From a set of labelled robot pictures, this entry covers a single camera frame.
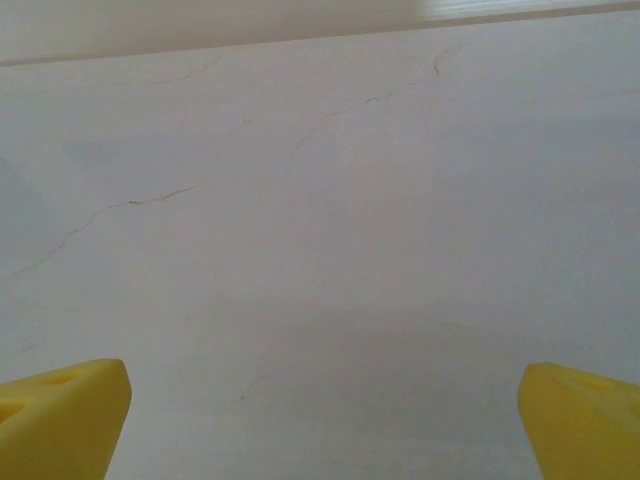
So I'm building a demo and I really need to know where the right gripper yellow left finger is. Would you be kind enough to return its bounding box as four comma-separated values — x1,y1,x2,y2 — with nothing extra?
0,358,134,480

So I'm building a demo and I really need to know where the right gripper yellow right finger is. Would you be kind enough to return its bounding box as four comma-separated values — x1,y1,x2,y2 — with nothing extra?
518,362,640,480

